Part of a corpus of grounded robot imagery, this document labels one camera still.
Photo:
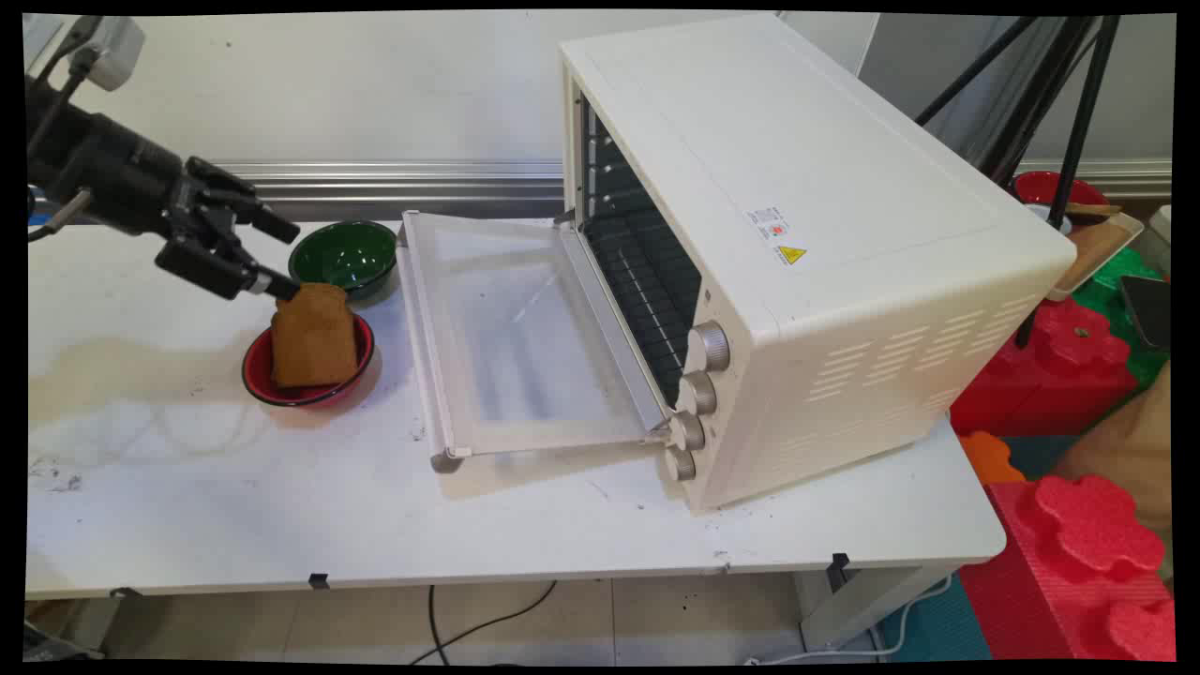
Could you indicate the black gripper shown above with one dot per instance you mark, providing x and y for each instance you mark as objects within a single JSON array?
[{"x": 112, "y": 173}]

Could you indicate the green foam block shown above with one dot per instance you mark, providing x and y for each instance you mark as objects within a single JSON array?
[{"x": 1116, "y": 272}]

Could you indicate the tan bare person limb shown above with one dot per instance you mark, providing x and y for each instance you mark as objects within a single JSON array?
[{"x": 1130, "y": 450}]

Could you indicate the teal foam mat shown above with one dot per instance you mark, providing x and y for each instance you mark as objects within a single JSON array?
[{"x": 937, "y": 628}]

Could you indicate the wooden tray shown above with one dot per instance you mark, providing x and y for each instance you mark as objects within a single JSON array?
[{"x": 1097, "y": 253}]

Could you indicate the large red foam block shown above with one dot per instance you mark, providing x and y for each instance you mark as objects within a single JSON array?
[{"x": 1078, "y": 562}]

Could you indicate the glass oven door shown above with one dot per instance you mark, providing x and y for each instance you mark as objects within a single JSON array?
[{"x": 511, "y": 337}]

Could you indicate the white table leg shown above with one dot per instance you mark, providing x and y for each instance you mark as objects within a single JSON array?
[{"x": 862, "y": 605}]

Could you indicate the green bowl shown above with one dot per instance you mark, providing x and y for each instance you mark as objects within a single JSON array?
[{"x": 342, "y": 253}]

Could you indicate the red bowl on tray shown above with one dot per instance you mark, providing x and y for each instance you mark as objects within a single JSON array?
[{"x": 1036, "y": 186}]

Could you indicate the black oven rack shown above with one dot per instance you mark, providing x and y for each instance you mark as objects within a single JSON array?
[{"x": 647, "y": 281}]

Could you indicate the red bowl with black rim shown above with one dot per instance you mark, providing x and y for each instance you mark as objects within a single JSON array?
[{"x": 314, "y": 396}]

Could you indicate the brown wooden utensil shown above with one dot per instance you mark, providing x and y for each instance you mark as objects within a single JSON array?
[{"x": 1095, "y": 210}]

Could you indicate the white label sticker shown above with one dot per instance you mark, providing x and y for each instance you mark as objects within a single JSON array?
[{"x": 769, "y": 225}]

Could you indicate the black tripod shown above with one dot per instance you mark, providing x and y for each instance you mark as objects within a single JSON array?
[{"x": 1078, "y": 122}]

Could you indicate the aluminium rail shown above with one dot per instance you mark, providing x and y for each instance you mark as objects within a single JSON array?
[{"x": 394, "y": 183}]

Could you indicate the brown bread slice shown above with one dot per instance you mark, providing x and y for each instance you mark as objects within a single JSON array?
[{"x": 314, "y": 342}]

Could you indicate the cream toaster oven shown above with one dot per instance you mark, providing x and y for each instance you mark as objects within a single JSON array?
[{"x": 844, "y": 216}]

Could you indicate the large silver oven knob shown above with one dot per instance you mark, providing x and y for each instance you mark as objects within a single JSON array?
[{"x": 711, "y": 346}]

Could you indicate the black tablet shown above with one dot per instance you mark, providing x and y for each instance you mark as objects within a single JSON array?
[{"x": 1148, "y": 309}]

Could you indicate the orange foam block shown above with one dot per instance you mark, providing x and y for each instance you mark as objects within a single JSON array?
[{"x": 992, "y": 457}]

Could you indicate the small silver oven knob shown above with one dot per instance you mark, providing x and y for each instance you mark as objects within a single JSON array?
[{"x": 681, "y": 464}]

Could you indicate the yellow warning sticker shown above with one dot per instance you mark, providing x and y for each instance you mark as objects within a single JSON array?
[{"x": 790, "y": 254}]

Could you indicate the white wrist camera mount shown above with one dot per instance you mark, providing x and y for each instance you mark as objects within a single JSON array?
[{"x": 117, "y": 52}]

